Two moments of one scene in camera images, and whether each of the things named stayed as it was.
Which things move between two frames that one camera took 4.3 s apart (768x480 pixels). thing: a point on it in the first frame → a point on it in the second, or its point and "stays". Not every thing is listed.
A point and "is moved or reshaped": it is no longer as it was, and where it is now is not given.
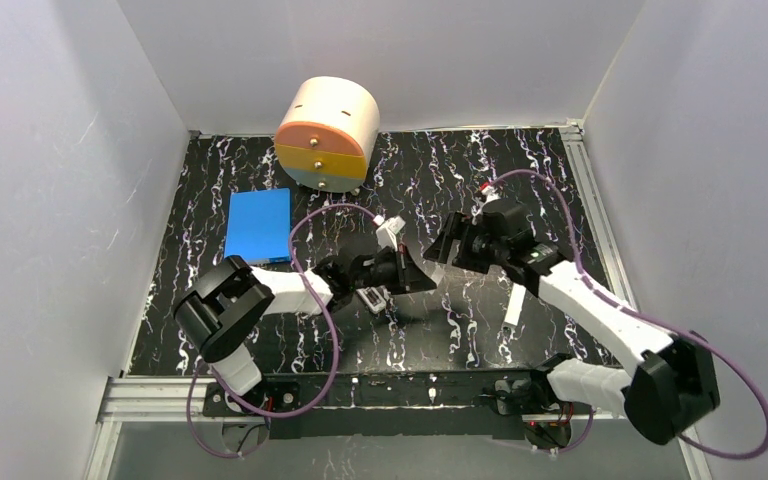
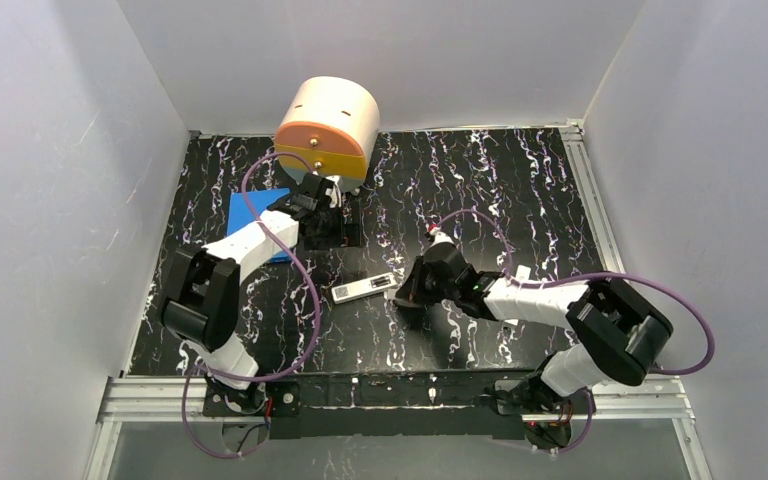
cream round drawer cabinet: [326, 136] stays
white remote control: [375, 298] is moved or reshaped
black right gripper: [459, 237] → [420, 288]
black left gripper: [401, 270] → [325, 216]
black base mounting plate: [391, 406] stays
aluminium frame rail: [610, 248] stays
